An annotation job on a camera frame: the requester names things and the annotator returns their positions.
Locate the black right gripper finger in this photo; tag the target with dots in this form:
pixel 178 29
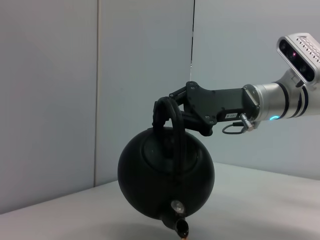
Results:
pixel 180 95
pixel 192 122

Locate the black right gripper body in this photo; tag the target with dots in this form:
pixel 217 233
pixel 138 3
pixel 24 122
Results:
pixel 220 102

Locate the black round teapot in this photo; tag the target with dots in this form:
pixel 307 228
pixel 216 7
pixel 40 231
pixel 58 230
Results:
pixel 162 180

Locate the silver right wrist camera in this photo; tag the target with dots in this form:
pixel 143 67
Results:
pixel 300 57

